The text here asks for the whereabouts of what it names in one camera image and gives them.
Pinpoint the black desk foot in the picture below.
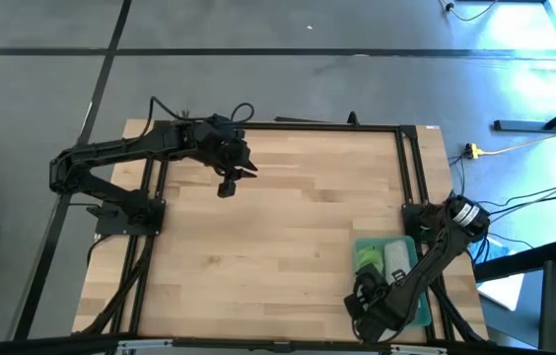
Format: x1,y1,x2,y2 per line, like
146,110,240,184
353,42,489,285
492,90,556,133

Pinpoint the black desk crossbar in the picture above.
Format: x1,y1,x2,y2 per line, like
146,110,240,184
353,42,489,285
472,239,556,284

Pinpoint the black front crossbar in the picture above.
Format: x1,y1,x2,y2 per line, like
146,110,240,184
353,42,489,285
0,333,556,355

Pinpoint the green microfiber towel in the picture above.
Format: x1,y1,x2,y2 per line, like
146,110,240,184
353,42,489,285
355,245,385,273

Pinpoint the teal plastic basket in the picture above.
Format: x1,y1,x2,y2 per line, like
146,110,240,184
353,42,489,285
352,235,433,330

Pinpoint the tan floor cable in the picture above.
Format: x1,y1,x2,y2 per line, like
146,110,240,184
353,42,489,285
437,0,500,23

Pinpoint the light grey microfiber towel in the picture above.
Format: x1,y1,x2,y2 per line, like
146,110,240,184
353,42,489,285
382,240,413,286

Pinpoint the black aluminium table frame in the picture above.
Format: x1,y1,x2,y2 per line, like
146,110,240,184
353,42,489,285
78,117,490,346

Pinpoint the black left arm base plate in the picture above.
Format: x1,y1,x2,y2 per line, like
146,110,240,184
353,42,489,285
94,195,168,237

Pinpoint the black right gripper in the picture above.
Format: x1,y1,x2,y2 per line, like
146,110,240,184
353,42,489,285
344,265,415,344

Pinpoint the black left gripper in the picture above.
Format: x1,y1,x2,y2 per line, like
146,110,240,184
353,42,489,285
193,115,259,181

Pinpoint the white paper sheet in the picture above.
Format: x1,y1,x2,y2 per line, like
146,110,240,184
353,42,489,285
476,272,526,313

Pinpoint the yellow extension cord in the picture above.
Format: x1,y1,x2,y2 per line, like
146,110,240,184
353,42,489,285
463,120,556,160

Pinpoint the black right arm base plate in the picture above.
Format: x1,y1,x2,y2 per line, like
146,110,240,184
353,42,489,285
400,201,476,244

